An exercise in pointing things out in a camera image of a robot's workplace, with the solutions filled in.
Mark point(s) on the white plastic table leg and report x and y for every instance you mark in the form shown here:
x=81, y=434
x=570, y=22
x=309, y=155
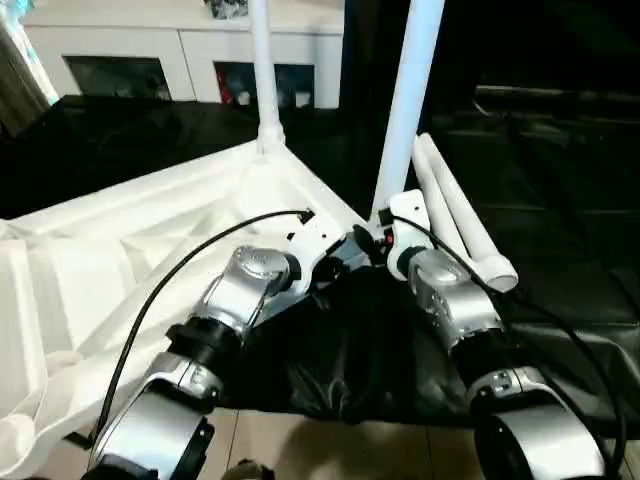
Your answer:
x=265, y=80
x=405, y=110
x=435, y=195
x=465, y=220

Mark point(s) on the white plastic table top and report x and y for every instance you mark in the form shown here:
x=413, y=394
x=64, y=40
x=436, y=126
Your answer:
x=110, y=260

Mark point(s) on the black plastic mat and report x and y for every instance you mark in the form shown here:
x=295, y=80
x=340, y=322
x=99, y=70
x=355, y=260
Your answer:
x=560, y=220

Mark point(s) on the red bottle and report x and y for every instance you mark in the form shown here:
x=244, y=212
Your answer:
x=226, y=95

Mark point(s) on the black low shelf board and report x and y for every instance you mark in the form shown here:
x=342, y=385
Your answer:
x=560, y=98

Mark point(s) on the grey crumpled object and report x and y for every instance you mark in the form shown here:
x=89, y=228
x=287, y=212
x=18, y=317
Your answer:
x=226, y=8

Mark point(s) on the white sideboard cabinet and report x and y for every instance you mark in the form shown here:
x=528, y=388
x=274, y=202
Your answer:
x=130, y=40

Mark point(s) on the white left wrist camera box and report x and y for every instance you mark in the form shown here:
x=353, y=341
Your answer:
x=315, y=245

